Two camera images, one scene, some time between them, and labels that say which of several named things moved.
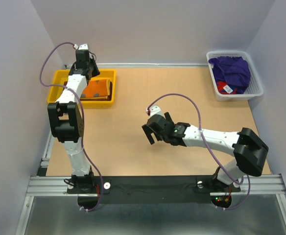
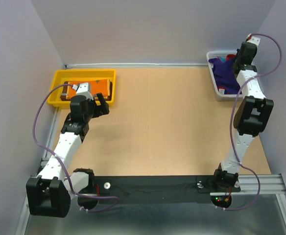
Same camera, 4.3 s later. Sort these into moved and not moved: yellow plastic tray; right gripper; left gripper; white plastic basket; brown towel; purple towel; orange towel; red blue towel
Moved: left gripper; red blue towel; right gripper
Not moved: orange towel; purple towel; brown towel; white plastic basket; yellow plastic tray
